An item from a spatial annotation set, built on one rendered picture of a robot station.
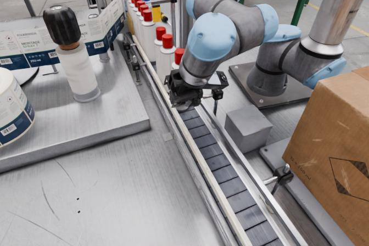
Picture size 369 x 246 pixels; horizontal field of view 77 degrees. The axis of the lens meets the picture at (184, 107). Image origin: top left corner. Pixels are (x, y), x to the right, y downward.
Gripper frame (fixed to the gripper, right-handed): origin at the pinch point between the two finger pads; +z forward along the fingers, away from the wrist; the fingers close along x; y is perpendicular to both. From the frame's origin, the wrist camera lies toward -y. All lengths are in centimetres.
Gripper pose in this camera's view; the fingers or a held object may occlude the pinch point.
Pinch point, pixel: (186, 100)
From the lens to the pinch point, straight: 71.6
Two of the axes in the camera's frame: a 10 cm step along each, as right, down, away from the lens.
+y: -9.3, 2.6, -2.8
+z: -1.9, 3.3, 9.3
